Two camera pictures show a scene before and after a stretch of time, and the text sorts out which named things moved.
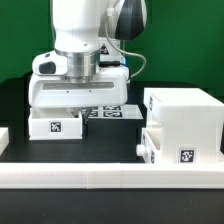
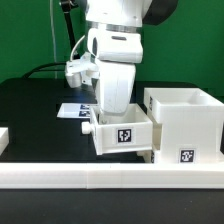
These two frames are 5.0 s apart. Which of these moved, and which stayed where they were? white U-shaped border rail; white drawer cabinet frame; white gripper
Moved: white gripper
Stayed: white drawer cabinet frame; white U-shaped border rail
